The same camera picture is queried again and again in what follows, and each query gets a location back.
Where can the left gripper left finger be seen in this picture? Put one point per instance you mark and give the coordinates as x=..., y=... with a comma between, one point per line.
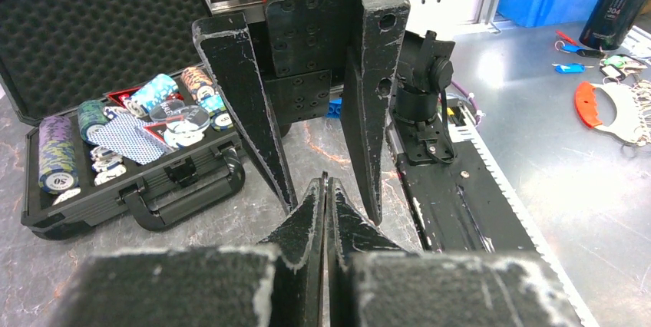
x=275, y=282

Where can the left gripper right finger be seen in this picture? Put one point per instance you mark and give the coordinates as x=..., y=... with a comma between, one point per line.
x=375, y=282

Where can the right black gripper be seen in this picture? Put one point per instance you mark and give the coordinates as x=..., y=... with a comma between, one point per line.
x=279, y=62

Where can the blue green toy bricks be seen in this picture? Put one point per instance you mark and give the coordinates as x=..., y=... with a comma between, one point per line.
x=334, y=109

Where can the black poker chip case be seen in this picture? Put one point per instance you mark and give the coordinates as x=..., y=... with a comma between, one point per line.
x=57, y=54

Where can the blue key tag outside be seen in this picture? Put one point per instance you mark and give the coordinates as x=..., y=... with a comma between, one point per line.
x=572, y=68

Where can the orange white carabiner holder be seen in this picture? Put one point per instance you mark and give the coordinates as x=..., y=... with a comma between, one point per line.
x=613, y=109

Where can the bunch of coloured key tags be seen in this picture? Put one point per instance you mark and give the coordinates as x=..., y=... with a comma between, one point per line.
x=613, y=67

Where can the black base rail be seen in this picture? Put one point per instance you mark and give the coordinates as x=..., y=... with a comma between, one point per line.
x=452, y=198

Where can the white toothed cable rail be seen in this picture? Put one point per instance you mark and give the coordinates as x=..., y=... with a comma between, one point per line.
x=469, y=133

